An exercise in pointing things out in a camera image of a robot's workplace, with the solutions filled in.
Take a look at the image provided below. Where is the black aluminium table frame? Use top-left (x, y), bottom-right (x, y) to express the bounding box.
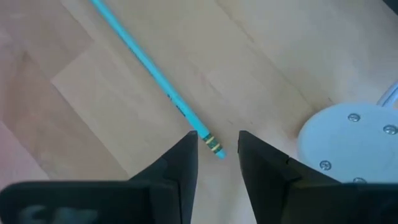
top-left (382, 0), bottom-right (398, 16)

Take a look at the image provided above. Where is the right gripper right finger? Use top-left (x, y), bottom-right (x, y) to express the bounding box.
top-left (238, 130), bottom-right (342, 224)

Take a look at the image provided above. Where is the white puck cable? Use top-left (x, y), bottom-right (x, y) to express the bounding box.
top-left (376, 81), bottom-right (398, 108)

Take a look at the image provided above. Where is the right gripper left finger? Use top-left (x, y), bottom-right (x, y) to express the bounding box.
top-left (129, 130), bottom-right (199, 224)

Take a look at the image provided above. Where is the white round puck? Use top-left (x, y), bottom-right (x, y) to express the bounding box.
top-left (297, 102), bottom-right (398, 185)

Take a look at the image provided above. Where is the green pencil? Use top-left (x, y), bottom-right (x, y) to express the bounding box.
top-left (90, 0), bottom-right (227, 160)

